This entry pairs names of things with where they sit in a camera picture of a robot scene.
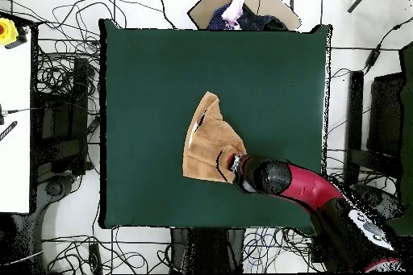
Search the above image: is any orange terry towel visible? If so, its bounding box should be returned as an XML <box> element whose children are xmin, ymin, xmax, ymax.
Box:
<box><xmin>181</xmin><ymin>90</ymin><xmax>248</xmax><ymax>184</ymax></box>

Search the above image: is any black flat panel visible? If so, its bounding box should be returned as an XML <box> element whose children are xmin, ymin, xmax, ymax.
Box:
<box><xmin>367</xmin><ymin>73</ymin><xmax>406</xmax><ymax>160</ymax></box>

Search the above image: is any dark green tablecloth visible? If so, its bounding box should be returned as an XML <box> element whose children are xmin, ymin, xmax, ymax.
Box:
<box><xmin>98</xmin><ymin>18</ymin><xmax>333</xmax><ymax>235</ymax></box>

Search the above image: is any black upright stand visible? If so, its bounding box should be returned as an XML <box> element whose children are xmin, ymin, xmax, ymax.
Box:
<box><xmin>344</xmin><ymin>70</ymin><xmax>365</xmax><ymax>185</ymax></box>

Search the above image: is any blue dotted garment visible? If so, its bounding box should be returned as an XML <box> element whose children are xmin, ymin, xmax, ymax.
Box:
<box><xmin>207</xmin><ymin>3</ymin><xmax>235</xmax><ymax>31</ymax></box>

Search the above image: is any dark navy garment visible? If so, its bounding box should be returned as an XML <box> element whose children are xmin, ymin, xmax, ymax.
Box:
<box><xmin>236</xmin><ymin>3</ymin><xmax>289</xmax><ymax>31</ymax></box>

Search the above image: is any pink garment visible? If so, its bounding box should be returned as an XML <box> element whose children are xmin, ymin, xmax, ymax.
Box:
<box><xmin>221</xmin><ymin>0</ymin><xmax>246</xmax><ymax>29</ymax></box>

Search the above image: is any grey stand foot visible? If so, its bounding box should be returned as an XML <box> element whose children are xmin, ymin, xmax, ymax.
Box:
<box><xmin>0</xmin><ymin>174</ymin><xmax>77</xmax><ymax>274</ymax></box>
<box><xmin>351</xmin><ymin>184</ymin><xmax>404</xmax><ymax>221</ymax></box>

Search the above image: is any brown cardboard box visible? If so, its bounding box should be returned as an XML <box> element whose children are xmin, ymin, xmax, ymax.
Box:
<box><xmin>187</xmin><ymin>0</ymin><xmax>302</xmax><ymax>31</ymax></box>

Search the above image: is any black equipment rack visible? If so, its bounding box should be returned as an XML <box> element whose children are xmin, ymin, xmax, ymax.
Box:
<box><xmin>31</xmin><ymin>56</ymin><xmax>94</xmax><ymax>176</ymax></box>

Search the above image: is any dark green side cloth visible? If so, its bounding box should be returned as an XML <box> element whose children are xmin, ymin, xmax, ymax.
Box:
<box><xmin>386</xmin><ymin>42</ymin><xmax>413</xmax><ymax>235</ymax></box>

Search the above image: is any white desk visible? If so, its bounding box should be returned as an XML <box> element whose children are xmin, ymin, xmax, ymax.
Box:
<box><xmin>0</xmin><ymin>26</ymin><xmax>33</xmax><ymax>215</ymax></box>

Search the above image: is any yellow emergency stop button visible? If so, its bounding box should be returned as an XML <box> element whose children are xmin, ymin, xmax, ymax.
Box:
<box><xmin>0</xmin><ymin>17</ymin><xmax>19</xmax><ymax>46</ymax></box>

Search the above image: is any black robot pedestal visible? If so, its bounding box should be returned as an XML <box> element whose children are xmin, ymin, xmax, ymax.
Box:
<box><xmin>169</xmin><ymin>227</ymin><xmax>246</xmax><ymax>274</ymax></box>

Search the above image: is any black cable tangle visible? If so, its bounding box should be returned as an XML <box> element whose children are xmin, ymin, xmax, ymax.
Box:
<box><xmin>41</xmin><ymin>226</ymin><xmax>172</xmax><ymax>274</ymax></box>
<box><xmin>33</xmin><ymin>0</ymin><xmax>128</xmax><ymax>95</ymax></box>
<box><xmin>243</xmin><ymin>226</ymin><xmax>323</xmax><ymax>273</ymax></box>

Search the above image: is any black cable with adapter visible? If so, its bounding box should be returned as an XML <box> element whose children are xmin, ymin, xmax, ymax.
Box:
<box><xmin>332</xmin><ymin>16</ymin><xmax>413</xmax><ymax>77</ymax></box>

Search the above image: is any black strap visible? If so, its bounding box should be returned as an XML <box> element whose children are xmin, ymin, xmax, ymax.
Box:
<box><xmin>0</xmin><ymin>120</ymin><xmax>19</xmax><ymax>142</ymax></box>

